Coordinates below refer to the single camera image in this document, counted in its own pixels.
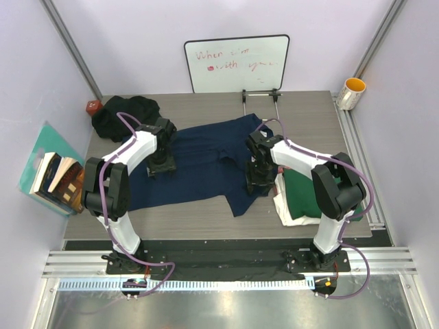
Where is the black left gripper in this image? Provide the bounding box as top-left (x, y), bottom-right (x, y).
top-left (145, 145), bottom-right (176, 180)

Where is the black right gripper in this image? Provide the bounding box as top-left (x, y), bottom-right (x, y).
top-left (244, 159), bottom-right (275, 194)

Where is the navy blue t shirt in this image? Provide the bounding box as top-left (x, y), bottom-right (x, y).
top-left (129, 114), bottom-right (268, 217)

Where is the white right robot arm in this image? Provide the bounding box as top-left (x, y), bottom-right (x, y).
top-left (246, 130), bottom-right (367, 271)

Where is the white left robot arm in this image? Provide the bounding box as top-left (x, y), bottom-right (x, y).
top-left (81, 112), bottom-right (177, 273)

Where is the folded pink t shirt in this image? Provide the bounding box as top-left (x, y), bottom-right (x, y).
top-left (278, 167), bottom-right (291, 174)

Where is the folded white t shirt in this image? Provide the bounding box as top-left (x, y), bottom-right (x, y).
top-left (273, 173), bottom-right (320, 227)

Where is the folded green t shirt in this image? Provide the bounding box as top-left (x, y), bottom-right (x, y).
top-left (283, 168), bottom-right (364, 223)

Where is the black t shirt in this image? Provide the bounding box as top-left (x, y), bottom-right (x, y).
top-left (91, 96), bottom-right (161, 143)

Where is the small red cube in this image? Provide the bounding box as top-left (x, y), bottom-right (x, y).
top-left (86, 100), bottom-right (103, 117)

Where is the brown cover paperback book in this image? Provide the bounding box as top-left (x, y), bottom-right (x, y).
top-left (48, 157), bottom-right (84, 213)

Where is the small whiteboard with red writing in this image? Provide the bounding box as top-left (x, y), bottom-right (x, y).
top-left (184, 34), bottom-right (290, 93)

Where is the dark blue paperback book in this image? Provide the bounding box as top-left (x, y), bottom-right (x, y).
top-left (29, 152), bottom-right (72, 216)

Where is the teal plastic folder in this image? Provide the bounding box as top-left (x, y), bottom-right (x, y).
top-left (19, 122), bottom-right (84, 217)

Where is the white mug yellow inside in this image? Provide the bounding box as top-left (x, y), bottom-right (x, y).
top-left (335, 77), bottom-right (366, 110)

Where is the black wire stand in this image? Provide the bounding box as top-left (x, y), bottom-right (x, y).
top-left (241, 88), bottom-right (283, 119)

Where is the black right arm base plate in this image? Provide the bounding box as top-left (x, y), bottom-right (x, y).
top-left (282, 249), bottom-right (351, 273)

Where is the white perforated cable tray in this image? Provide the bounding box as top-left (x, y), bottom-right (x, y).
top-left (58, 277), bottom-right (315, 292)

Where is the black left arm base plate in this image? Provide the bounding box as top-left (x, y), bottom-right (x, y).
top-left (101, 251), bottom-right (171, 275)

